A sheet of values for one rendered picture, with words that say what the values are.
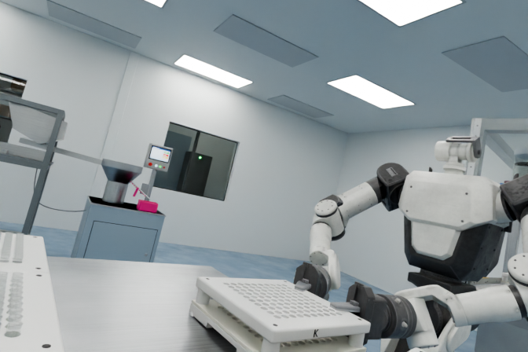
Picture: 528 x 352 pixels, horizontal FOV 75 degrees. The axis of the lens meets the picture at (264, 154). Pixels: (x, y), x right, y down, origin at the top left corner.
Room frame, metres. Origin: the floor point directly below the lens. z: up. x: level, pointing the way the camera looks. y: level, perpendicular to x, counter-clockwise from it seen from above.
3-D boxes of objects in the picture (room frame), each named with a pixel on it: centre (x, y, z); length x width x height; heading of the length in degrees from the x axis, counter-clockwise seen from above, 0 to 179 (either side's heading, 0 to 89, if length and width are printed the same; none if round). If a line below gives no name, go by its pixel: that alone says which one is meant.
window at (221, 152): (6.19, 1.12, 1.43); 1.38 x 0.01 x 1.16; 119
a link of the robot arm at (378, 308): (0.77, -0.31, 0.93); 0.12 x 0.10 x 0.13; 119
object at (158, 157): (3.49, 1.03, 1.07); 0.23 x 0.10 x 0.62; 119
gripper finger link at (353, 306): (0.73, -0.23, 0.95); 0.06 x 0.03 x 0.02; 119
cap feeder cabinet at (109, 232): (3.27, 1.14, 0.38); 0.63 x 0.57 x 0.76; 119
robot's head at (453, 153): (1.08, -0.59, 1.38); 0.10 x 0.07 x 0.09; 37
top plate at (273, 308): (0.70, -0.09, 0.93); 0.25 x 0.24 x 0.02; 37
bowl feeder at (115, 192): (3.29, 1.21, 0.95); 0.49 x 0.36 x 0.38; 119
